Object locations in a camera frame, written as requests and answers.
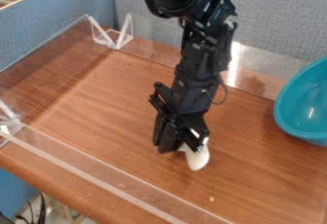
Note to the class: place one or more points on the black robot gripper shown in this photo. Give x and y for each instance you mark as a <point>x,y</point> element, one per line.
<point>182,105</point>

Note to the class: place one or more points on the white brown mushroom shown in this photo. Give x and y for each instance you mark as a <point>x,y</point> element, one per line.
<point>197,159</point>

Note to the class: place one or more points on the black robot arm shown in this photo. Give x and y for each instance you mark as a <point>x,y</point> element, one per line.
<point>209,22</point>

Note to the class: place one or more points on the blue plastic bowl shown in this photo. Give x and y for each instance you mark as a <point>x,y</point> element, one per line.
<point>301,106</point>

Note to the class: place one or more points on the clear acrylic front barrier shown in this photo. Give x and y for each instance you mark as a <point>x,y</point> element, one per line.
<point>154,200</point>

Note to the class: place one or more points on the clear acrylic left barrier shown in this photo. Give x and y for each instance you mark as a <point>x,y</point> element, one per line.
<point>35,82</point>

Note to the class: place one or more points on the clear acrylic corner bracket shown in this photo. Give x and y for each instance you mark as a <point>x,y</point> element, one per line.
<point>112,38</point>

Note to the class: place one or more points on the clear acrylic front bracket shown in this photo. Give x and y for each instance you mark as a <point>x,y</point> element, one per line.
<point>10,123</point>

